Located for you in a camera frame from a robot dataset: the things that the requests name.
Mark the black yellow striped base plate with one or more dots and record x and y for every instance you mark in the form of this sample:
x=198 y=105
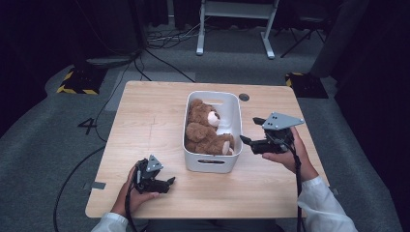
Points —
x=82 y=83
x=307 y=87

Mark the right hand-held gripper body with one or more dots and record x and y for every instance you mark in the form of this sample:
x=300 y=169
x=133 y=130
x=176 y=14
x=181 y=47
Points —
x=280 y=138

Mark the grey curtain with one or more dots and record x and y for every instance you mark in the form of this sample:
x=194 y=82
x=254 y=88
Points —
x=338 y=38

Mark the person's left hand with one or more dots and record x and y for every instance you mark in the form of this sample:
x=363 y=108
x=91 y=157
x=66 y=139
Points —
x=129 y=201

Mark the person's dark trousers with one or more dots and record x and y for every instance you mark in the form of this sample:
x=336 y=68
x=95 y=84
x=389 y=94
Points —
x=212 y=226

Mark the white plastic storage box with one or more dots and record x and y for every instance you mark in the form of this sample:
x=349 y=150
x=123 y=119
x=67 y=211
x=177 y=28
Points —
x=233 y=119

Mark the grey tape piece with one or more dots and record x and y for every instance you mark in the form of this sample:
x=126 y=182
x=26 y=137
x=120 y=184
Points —
x=98 y=185

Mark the black tripod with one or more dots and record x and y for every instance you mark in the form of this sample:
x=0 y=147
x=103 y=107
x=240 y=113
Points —
x=303 y=38

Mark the white metal stand frame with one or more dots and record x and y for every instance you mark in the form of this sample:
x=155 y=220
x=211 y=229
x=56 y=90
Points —
x=237 y=9

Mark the brown teddy bear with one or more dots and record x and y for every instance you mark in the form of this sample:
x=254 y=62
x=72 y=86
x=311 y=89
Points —
x=201 y=133

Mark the person's right hand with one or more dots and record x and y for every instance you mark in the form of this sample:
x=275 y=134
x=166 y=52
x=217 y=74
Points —
x=299 y=161

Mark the grey stand base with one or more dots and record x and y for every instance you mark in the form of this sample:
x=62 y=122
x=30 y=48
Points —
x=109 y=61

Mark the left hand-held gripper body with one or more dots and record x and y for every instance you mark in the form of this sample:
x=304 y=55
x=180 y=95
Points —
x=145 y=177

